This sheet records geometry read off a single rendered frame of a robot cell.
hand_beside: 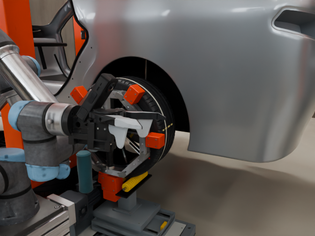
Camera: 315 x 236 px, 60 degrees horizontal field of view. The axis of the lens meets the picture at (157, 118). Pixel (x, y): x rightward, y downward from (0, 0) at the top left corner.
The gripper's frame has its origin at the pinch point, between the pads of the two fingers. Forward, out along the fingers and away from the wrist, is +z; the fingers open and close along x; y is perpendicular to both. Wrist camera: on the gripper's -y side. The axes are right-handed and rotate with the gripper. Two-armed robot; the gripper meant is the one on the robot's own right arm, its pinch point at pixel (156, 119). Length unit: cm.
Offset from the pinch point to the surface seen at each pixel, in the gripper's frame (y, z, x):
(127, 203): 79, -57, -117
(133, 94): 0, -43, -89
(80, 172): 49, -76, -87
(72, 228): 95, -90, -99
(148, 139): 25, -34, -91
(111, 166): 38, -48, -72
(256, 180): 91, 34, -245
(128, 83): -6, -52, -99
